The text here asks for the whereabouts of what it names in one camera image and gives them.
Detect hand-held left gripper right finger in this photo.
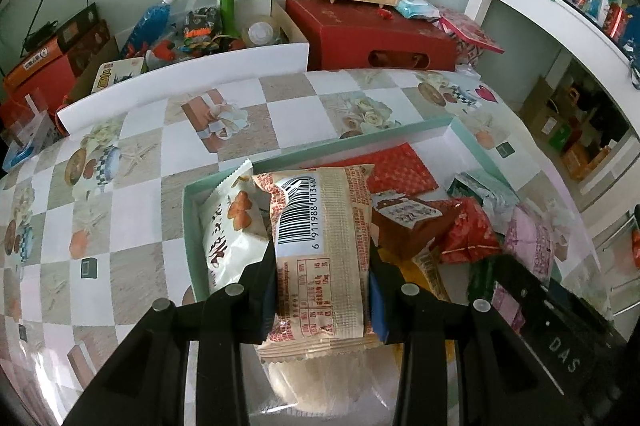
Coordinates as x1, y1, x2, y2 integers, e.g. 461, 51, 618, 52
367, 251, 576, 426

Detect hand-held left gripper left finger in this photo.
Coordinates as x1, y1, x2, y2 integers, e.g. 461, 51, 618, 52
62, 241, 278, 426

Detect yellow snack packet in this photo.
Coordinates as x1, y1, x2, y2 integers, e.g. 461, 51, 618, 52
374, 245, 471, 357

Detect orange-beige snack packet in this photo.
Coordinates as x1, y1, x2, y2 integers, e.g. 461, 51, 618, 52
411, 246, 452, 303

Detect beige noodle packet with barcode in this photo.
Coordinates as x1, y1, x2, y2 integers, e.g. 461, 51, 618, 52
251, 163, 382, 363

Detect white snack packet orange print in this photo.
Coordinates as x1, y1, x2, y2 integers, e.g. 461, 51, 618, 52
196, 158, 274, 293

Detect clear bag of pale noodles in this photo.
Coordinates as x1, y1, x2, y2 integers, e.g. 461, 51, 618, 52
264, 346, 397, 418

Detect brown snack carton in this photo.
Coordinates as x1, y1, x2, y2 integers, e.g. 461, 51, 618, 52
371, 194, 459, 260

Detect green snack packet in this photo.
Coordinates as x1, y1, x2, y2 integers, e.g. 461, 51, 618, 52
466, 256, 502, 303

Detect pink snack packet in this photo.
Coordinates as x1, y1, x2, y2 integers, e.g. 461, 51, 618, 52
501, 203, 557, 278

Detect glossy red snack packet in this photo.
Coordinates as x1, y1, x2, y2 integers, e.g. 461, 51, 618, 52
439, 198, 504, 265

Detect red patterned packet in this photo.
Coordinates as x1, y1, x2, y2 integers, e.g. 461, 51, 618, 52
366, 143, 442, 198

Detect grey-green snack packet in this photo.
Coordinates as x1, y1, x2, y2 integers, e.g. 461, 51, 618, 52
446, 169, 522, 223

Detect white tray with teal rim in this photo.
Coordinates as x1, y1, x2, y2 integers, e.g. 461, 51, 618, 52
182, 116, 531, 357

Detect cardboard boxes under shelf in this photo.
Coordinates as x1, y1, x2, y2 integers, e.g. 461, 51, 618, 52
519, 75, 632, 183

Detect white foam board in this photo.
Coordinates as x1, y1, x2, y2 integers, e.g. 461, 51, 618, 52
55, 42, 312, 138

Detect large red gift box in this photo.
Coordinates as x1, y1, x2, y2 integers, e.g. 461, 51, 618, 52
285, 0, 459, 73

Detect small printed card box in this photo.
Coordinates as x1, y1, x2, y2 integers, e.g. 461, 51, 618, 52
90, 57, 149, 95

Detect open brown cardboard box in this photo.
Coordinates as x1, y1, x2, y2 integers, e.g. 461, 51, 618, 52
269, 0, 312, 48

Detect pile of small toys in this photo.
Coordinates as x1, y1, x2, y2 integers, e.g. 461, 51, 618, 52
149, 5, 244, 58

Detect red patterned gift box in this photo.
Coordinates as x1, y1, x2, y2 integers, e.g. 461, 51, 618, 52
436, 5, 507, 68

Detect small blue packet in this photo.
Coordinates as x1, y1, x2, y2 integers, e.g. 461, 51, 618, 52
1, 141, 39, 173

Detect clear plastic box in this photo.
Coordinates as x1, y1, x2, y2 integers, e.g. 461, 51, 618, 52
0, 88, 64, 153

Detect green dumbbell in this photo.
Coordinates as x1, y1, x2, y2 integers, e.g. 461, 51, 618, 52
210, 0, 247, 39

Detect blue wet wipes pack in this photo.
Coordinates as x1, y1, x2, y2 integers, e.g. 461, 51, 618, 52
394, 0, 442, 22

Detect blue plastic bottle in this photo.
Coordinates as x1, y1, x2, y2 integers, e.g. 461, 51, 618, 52
120, 0, 177, 58

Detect plain red box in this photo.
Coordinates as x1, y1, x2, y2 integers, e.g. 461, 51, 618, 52
0, 56, 77, 128

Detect dark brown box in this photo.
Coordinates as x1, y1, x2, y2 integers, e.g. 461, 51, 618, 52
56, 2, 119, 75

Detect orange cardboard box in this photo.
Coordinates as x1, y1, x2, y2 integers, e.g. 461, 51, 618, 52
2, 37, 77, 93

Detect white shelf unit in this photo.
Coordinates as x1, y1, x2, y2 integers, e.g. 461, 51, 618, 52
464, 0, 640, 229

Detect metal chair frame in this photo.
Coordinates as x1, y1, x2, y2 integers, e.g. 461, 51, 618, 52
589, 205, 640, 323

